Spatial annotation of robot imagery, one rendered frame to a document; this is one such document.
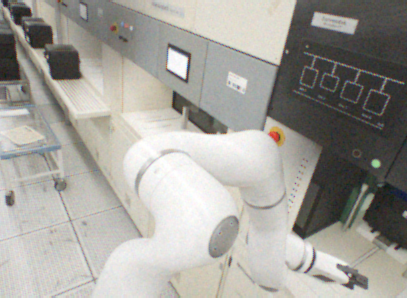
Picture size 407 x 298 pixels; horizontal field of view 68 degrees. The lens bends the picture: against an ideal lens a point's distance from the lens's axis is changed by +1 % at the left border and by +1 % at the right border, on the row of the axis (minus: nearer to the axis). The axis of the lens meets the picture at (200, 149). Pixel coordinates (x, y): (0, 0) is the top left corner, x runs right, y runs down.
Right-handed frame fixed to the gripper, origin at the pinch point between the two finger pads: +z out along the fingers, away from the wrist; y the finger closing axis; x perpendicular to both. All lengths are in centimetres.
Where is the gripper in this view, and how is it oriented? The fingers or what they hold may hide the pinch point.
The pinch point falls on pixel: (354, 281)
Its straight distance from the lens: 98.2
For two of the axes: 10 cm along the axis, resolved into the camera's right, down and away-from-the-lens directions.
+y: 3.1, -4.1, -8.6
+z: 8.9, 4.4, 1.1
